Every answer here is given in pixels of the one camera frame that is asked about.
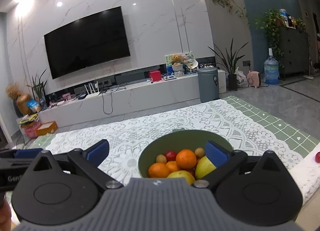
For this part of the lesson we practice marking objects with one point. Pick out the mandarin orange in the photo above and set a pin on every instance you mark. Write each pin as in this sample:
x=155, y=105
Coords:
x=186, y=159
x=172, y=166

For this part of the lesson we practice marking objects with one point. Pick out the white plastic bag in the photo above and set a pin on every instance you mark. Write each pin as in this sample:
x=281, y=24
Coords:
x=241, y=79

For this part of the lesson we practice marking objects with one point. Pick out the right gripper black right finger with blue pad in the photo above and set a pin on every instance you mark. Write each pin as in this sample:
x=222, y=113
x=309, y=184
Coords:
x=226, y=163

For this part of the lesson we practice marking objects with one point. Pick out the teddy bear toy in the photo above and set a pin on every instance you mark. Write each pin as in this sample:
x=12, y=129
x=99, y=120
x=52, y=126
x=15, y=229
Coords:
x=176, y=60

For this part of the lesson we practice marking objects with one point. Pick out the green checked table mat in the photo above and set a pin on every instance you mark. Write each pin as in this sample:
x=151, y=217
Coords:
x=243, y=125

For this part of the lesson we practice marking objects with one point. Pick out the orange flat box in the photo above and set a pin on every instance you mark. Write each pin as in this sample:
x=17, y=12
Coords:
x=47, y=128

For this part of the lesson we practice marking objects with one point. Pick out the blue water jug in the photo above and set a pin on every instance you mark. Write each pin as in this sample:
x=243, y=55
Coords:
x=271, y=69

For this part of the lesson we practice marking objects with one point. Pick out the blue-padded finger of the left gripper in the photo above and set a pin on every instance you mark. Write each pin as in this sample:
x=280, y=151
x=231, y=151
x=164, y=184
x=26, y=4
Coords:
x=20, y=153

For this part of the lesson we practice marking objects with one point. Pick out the white lace tablecloth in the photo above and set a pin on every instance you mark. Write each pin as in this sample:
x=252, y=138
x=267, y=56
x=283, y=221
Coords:
x=122, y=164

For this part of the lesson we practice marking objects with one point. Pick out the cherry tomato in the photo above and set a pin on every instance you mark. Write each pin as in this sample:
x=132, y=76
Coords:
x=192, y=172
x=317, y=157
x=170, y=155

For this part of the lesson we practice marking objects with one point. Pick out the green colander bowl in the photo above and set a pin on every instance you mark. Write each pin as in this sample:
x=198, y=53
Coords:
x=177, y=141

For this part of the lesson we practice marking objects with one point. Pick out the dark drawer cabinet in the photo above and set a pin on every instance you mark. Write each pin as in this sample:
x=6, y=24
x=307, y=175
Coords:
x=295, y=46

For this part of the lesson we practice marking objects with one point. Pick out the potted plant black pot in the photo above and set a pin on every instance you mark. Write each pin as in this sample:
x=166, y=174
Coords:
x=229, y=59

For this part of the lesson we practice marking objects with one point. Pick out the large yellow-green pear back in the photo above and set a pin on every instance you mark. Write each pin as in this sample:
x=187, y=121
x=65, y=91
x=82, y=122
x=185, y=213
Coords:
x=203, y=168

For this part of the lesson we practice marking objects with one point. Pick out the small tan longan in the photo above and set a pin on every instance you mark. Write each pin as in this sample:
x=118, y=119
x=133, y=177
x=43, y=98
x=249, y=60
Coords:
x=161, y=159

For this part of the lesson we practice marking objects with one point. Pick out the large yellow-green pear front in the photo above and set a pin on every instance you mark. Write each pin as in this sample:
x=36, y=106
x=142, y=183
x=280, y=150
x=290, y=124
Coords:
x=188, y=177

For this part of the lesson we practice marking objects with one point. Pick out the pink small heater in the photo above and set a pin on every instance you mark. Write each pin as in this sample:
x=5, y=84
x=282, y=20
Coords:
x=254, y=79

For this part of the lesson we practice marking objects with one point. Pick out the black wall television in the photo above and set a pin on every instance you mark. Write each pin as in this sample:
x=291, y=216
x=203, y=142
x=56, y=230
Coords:
x=86, y=42

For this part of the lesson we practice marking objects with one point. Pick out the white wifi router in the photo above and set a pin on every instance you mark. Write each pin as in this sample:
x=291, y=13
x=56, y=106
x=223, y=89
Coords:
x=92, y=90

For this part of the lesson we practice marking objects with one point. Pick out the red box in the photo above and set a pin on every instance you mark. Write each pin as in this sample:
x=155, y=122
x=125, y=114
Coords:
x=155, y=76

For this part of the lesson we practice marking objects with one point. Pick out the large orange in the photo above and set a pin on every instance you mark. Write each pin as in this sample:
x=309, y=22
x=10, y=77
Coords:
x=158, y=170

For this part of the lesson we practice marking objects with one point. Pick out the green plant in vase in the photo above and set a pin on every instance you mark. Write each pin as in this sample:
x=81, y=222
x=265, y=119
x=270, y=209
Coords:
x=38, y=86

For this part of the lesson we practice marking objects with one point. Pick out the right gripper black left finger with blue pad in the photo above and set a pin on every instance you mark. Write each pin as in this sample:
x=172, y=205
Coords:
x=85, y=163

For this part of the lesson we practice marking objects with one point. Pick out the grey-blue trash bin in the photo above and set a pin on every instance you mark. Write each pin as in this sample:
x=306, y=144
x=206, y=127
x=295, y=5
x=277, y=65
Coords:
x=208, y=84

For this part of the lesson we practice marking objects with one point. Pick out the brown kiwi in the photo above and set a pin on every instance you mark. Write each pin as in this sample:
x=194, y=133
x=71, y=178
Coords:
x=199, y=153

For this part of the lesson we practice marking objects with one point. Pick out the golden vase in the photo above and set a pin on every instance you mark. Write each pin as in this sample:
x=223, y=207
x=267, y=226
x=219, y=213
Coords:
x=21, y=103

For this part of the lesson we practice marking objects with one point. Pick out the person's hand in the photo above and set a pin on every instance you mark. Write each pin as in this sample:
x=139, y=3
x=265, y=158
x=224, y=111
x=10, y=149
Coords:
x=5, y=217

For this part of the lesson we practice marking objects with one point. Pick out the large yellow-green pear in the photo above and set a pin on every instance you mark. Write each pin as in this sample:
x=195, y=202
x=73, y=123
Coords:
x=188, y=177
x=203, y=168

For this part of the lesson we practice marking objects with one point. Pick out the white marble tv cabinet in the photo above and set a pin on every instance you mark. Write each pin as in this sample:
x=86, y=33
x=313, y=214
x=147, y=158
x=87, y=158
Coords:
x=123, y=100

